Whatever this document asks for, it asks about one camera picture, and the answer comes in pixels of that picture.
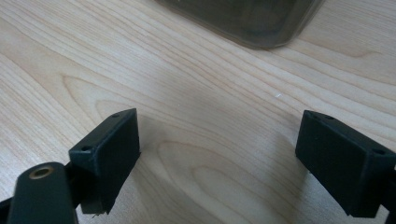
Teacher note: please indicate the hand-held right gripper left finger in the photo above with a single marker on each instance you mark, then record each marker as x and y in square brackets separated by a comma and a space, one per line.
[106, 161]

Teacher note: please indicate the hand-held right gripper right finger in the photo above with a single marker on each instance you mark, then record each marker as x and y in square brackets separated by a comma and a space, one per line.
[342, 168]

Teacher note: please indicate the grey translucent storage box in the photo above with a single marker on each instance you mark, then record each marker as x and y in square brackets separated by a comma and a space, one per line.
[243, 21]

